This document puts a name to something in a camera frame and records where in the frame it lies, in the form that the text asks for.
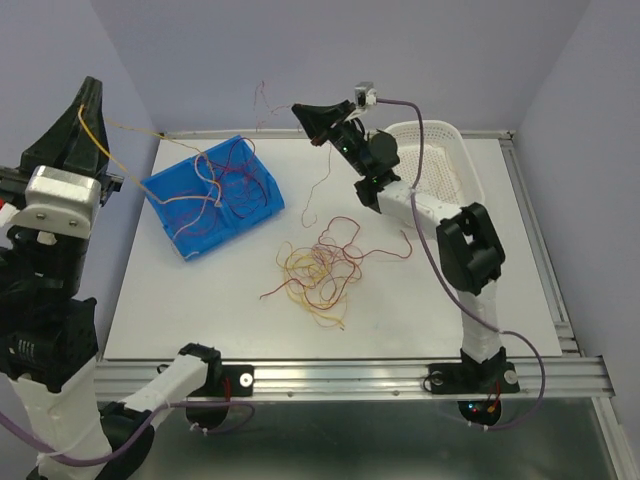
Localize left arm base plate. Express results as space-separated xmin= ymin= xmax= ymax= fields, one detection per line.
xmin=194 ymin=363 xmax=255 ymax=399

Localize red yellow wires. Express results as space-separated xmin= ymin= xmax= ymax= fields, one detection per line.
xmin=259 ymin=215 xmax=414 ymax=330

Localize yellow wire in basket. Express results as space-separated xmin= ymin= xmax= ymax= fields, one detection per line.
xmin=432 ymin=149 xmax=469 ymax=201

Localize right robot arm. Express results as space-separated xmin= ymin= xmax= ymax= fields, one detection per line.
xmin=291 ymin=100 xmax=506 ymax=394

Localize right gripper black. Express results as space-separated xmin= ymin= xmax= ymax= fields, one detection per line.
xmin=292 ymin=99 xmax=370 ymax=177

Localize blue plastic bin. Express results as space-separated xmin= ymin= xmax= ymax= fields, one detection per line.
xmin=141 ymin=136 xmax=285 ymax=261

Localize yellow wire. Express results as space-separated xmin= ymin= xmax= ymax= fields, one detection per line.
xmin=78 ymin=103 xmax=224 ymax=221
xmin=432 ymin=149 xmax=469 ymax=201

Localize aluminium front rail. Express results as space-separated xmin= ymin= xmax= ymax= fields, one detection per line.
xmin=95 ymin=357 xmax=615 ymax=402

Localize white perforated basket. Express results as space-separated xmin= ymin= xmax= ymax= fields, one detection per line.
xmin=378 ymin=120 xmax=485 ymax=229

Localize red wire in bin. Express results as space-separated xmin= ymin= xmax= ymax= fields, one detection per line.
xmin=172 ymin=149 xmax=274 ymax=241

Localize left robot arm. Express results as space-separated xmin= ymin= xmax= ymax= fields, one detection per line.
xmin=1 ymin=77 xmax=223 ymax=479

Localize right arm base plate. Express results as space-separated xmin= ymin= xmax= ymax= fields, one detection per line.
xmin=423 ymin=362 xmax=520 ymax=396

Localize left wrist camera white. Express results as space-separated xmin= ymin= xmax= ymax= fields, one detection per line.
xmin=9 ymin=166 xmax=101 ymax=239

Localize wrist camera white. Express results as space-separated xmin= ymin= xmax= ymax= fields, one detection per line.
xmin=354 ymin=81 xmax=377 ymax=109
xmin=9 ymin=166 xmax=101 ymax=239

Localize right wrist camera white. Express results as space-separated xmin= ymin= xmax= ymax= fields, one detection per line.
xmin=354 ymin=81 xmax=377 ymax=109

